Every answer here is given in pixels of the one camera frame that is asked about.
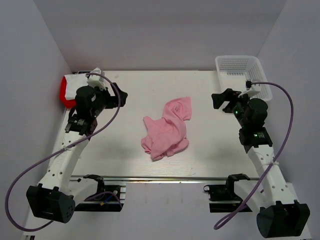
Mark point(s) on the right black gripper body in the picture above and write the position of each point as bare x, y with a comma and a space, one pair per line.
239, 106

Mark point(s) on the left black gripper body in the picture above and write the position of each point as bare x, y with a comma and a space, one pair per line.
104, 100

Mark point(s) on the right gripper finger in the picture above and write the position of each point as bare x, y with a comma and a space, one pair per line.
218, 99
230, 93

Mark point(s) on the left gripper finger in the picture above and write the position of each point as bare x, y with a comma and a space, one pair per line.
114, 87
121, 98

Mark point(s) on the pink t-shirt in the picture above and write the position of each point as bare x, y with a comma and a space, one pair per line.
167, 135

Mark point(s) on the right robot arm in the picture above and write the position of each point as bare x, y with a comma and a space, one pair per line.
278, 212

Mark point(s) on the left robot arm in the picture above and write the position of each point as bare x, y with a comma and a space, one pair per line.
54, 198

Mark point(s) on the white plastic basket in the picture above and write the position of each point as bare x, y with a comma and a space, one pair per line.
234, 70

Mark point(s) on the red folded t-shirt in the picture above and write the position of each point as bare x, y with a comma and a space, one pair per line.
68, 104

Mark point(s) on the white folded t-shirt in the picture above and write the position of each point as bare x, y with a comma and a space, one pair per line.
73, 83

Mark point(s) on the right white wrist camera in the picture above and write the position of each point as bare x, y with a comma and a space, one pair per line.
252, 89

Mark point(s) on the aluminium table edge rail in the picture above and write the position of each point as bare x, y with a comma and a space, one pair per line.
161, 179

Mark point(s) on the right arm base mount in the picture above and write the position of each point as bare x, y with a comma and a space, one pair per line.
222, 197

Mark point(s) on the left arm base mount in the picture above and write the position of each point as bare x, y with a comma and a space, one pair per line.
109, 196

